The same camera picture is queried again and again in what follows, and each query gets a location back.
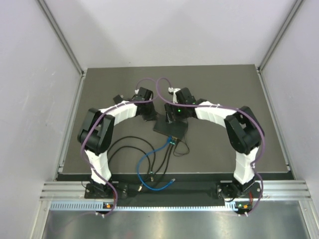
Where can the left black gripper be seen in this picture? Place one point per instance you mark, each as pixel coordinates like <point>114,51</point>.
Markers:
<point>152,116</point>

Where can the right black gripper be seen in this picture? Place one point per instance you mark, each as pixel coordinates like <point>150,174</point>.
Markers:
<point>171,108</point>

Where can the black network switch box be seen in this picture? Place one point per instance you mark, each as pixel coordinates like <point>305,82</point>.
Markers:
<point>176,129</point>

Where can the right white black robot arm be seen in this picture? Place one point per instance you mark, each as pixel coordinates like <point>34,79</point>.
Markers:
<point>244,132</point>

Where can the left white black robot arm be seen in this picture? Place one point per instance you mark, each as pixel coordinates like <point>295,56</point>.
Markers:
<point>96,133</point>

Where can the black power adapter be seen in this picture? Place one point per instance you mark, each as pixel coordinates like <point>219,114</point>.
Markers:
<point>118,99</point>

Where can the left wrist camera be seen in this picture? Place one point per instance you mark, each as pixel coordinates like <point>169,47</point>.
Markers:
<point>143,94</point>

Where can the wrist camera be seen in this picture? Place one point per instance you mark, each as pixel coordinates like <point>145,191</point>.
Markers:
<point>184,96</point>
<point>143,94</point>

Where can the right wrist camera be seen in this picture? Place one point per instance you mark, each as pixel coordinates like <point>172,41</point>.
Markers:
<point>184,96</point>

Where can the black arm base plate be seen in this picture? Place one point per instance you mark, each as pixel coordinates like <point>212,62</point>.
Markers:
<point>216,190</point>

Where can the left aluminium frame post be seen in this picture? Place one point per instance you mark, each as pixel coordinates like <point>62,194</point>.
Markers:
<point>59,34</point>

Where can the aluminium frame post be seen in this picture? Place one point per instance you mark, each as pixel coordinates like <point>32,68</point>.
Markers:
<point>297,4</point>
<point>59,34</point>

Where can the grey slotted cable duct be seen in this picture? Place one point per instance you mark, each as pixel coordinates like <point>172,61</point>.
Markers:
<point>103,206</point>

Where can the front aluminium frame rail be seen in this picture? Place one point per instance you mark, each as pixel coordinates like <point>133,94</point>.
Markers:
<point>275,190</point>

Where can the right aluminium frame post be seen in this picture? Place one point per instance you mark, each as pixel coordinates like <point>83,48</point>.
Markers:
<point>297,4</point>

